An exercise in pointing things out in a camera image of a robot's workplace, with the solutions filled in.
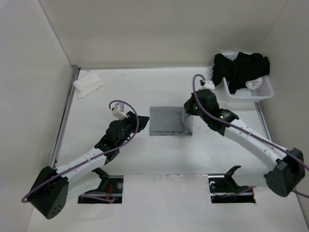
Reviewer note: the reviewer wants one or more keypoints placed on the white crumpled tank top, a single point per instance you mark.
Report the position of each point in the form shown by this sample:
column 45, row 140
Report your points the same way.
column 254, row 84

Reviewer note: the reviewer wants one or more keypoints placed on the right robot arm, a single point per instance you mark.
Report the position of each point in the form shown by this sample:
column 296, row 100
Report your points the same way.
column 285, row 168

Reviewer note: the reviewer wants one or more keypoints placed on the white folded tank top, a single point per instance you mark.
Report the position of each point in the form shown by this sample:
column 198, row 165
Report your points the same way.
column 88, row 84

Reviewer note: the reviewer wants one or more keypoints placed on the black tank top pile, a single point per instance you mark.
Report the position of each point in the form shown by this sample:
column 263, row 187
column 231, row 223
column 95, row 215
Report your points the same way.
column 242, row 69

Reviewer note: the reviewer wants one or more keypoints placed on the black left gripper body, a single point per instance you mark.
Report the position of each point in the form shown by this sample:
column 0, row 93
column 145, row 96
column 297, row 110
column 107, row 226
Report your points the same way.
column 130, row 126

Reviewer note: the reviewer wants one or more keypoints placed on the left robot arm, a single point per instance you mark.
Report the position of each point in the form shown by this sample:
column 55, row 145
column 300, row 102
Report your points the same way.
column 84, row 177

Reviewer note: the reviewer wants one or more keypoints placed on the white plastic laundry basket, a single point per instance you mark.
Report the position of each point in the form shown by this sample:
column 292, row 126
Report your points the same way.
column 265, row 91

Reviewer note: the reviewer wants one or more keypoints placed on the grey tank top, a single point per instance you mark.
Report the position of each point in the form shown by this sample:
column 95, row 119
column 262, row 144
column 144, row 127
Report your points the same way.
column 170, row 121

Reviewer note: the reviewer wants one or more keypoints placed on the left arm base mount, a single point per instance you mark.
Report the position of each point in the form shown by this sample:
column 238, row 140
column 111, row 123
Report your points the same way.
column 116, row 188

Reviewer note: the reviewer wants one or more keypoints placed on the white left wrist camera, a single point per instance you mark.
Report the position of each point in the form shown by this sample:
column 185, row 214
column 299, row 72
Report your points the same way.
column 118, row 111

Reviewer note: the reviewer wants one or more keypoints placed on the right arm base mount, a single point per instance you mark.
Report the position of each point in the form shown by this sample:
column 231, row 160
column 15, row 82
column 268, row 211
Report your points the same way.
column 223, row 189

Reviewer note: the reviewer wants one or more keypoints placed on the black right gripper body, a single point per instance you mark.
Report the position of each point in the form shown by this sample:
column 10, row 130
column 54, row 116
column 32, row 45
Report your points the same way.
column 192, row 109

